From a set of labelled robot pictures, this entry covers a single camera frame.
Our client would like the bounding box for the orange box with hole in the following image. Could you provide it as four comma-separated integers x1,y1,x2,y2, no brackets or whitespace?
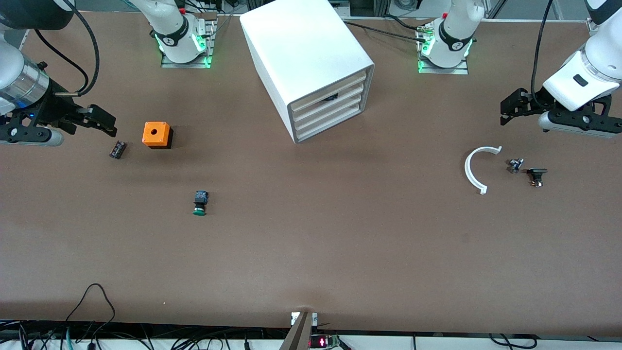
142,122,173,150

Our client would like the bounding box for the white curved plastic arc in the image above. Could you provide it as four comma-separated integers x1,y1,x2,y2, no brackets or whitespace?
464,145,503,195

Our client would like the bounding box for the circuit board with red display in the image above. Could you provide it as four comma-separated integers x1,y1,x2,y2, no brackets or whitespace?
310,334,342,350

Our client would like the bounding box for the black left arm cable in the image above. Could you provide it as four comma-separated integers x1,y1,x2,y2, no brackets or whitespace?
531,0,555,110

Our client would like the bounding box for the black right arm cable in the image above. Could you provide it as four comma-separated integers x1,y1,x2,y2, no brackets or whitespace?
34,0,101,97

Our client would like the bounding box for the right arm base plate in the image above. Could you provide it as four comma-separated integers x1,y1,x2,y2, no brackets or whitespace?
160,14,217,69

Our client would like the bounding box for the black cable to arm base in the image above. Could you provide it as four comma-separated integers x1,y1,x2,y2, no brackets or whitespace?
343,16,429,43

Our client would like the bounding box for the black looped cable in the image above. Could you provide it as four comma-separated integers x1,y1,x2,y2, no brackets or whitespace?
66,283,116,336

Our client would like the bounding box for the black coiled cable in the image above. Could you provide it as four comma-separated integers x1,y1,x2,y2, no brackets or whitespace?
488,333,538,350

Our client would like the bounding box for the grey camera mounting post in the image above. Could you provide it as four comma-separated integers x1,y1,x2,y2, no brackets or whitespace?
279,311,319,350

